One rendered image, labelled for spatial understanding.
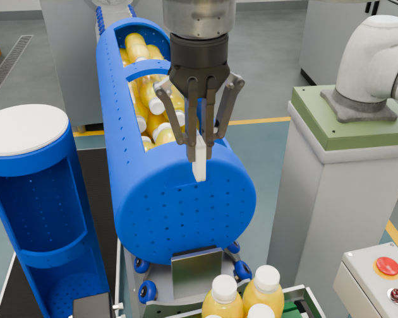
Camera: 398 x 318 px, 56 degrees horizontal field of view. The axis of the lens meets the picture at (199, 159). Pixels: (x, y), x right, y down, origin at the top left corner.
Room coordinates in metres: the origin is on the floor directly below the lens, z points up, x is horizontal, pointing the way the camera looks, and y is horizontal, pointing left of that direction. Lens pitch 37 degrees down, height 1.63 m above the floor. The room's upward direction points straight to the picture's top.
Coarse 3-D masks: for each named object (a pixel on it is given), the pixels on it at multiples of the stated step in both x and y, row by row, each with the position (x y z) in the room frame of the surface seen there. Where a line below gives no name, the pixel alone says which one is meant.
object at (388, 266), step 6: (378, 258) 0.41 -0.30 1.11; (384, 258) 0.41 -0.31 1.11; (390, 258) 0.41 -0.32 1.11; (378, 264) 0.40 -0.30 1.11; (384, 264) 0.40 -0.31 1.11; (390, 264) 0.40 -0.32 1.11; (396, 264) 0.40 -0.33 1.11; (384, 270) 0.39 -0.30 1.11; (390, 270) 0.39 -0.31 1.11; (396, 270) 0.39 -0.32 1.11
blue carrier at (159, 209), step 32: (128, 32) 1.36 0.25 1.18; (160, 32) 1.33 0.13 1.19; (160, 64) 0.95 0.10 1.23; (128, 96) 0.80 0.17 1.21; (128, 128) 0.68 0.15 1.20; (128, 160) 0.58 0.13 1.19; (160, 160) 0.53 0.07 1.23; (224, 160) 0.55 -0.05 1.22; (128, 192) 0.50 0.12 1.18; (160, 192) 0.51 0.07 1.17; (192, 192) 0.53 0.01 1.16; (224, 192) 0.54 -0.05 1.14; (128, 224) 0.49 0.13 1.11; (160, 224) 0.51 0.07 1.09; (192, 224) 0.53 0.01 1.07; (224, 224) 0.54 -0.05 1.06; (160, 256) 0.51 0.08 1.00
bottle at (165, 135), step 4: (164, 128) 0.72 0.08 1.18; (168, 128) 0.71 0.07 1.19; (160, 132) 0.69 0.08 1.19; (164, 132) 0.68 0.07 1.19; (168, 132) 0.67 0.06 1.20; (172, 132) 0.67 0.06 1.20; (160, 136) 0.67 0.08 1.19; (164, 136) 0.66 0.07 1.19; (168, 136) 0.66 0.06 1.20; (172, 136) 0.66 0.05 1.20; (156, 140) 0.67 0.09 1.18; (160, 140) 0.66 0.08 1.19; (164, 140) 0.65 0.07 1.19; (168, 140) 0.65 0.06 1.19; (172, 140) 0.64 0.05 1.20; (156, 144) 0.66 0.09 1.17; (160, 144) 0.64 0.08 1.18
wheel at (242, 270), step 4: (240, 260) 0.52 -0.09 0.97; (236, 264) 0.50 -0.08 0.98; (240, 264) 0.50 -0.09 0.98; (244, 264) 0.51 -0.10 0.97; (236, 268) 0.49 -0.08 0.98; (240, 268) 0.49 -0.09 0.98; (244, 268) 0.50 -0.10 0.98; (248, 268) 0.51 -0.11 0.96; (236, 272) 0.49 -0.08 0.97; (240, 272) 0.48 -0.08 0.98; (244, 272) 0.48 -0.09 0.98; (248, 272) 0.49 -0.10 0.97; (240, 276) 0.48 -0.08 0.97; (244, 276) 0.48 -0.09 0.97; (248, 276) 0.48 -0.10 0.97
